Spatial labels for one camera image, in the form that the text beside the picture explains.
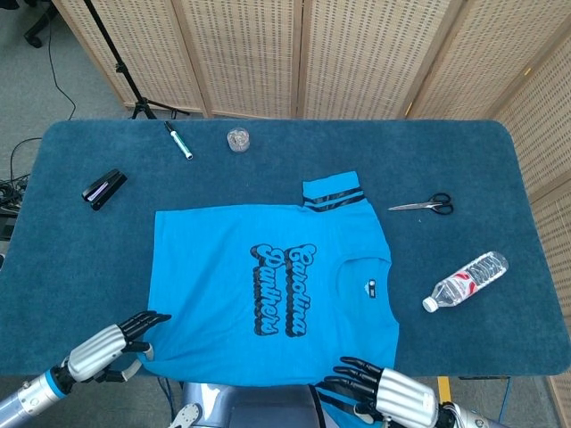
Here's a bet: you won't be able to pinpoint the black handled scissors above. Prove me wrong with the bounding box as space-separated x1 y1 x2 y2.
386 192 455 217

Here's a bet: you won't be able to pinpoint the white torso bracket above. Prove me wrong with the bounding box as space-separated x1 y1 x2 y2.
168 403 204 428

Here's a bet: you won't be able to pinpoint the black office chair base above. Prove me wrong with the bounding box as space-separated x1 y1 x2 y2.
24 0 59 49

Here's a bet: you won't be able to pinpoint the clear round clip container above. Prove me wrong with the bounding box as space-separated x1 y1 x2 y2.
226 128 251 154

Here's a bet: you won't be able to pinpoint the blue printed T-shirt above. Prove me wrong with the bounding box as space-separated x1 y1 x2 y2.
136 169 399 428

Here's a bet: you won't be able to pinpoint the wicker folding screen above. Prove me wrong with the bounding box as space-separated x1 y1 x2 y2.
51 0 571 428

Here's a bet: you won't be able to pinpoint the thin black floor cable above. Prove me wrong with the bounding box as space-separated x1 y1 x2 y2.
46 21 77 121

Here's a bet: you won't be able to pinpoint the black stapler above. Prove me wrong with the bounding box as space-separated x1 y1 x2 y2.
81 168 128 212

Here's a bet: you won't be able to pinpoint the black floor cable pile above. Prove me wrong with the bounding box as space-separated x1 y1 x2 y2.
0 136 44 242

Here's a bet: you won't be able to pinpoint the blue grey robot torso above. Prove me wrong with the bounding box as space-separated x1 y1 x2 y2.
180 378 371 428

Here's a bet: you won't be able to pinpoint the black tripod stand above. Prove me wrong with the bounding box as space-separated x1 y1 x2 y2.
82 0 191 120

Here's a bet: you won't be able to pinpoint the clear plastic water bottle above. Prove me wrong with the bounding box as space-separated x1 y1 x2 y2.
422 251 509 313

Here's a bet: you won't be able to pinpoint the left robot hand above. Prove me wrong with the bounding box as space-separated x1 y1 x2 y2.
66 310 173 384

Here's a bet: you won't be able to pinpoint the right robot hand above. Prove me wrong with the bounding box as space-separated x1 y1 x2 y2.
325 356 441 428

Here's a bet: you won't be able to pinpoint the dark blue table mat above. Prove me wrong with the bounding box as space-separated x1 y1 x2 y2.
0 118 567 379

